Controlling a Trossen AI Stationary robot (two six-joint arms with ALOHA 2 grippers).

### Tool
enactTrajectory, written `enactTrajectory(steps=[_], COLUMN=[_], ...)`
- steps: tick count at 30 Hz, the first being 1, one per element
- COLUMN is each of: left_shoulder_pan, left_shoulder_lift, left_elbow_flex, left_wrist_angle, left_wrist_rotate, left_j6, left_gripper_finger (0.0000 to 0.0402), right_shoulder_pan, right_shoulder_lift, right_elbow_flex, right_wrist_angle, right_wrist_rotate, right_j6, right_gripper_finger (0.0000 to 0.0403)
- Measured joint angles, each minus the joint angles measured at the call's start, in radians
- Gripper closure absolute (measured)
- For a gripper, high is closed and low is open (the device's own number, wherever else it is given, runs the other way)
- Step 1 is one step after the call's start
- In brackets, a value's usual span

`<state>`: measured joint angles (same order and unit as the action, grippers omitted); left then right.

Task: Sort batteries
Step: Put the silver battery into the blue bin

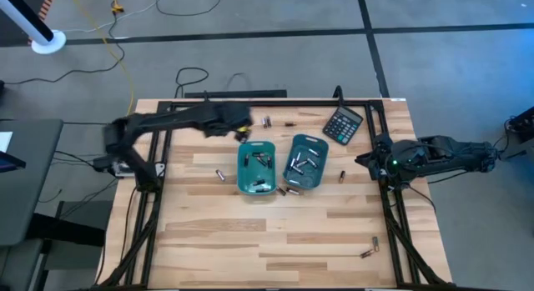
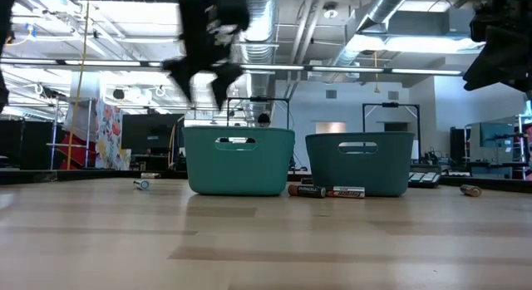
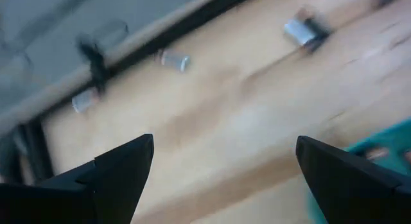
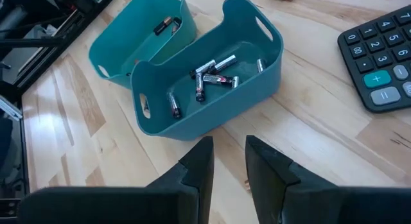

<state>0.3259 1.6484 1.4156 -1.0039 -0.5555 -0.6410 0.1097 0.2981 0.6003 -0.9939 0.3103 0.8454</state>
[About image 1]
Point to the dusty blue-teal plastic bin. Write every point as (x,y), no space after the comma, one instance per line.
(313,176)

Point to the grey desk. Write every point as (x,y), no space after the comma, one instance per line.
(33,191)

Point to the bright teal plastic bin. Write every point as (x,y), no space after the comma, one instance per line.
(250,174)

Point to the grey cabinet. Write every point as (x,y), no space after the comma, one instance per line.
(16,266)

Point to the black power strip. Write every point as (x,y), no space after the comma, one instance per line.
(235,93)

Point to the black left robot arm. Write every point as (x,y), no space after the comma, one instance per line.
(167,118)

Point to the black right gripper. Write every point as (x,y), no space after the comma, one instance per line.
(379,157)

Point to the black desk base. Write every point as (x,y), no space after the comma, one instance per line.
(62,230)

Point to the black camera bracket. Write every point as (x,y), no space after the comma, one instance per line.
(339,95)

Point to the black aluminium table frame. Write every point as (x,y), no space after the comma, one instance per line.
(271,103)

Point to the white floor stand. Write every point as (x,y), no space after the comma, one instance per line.
(49,43)

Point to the dark tablet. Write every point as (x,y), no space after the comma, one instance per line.
(10,162)

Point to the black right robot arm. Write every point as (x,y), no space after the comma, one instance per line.
(450,153)

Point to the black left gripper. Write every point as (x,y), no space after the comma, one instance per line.
(227,118)

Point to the black desk calculator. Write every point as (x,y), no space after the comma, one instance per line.
(343,125)

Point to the white paper sheet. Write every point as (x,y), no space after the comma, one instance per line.
(5,141)

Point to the black equipment box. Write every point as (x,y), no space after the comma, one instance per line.
(523,124)

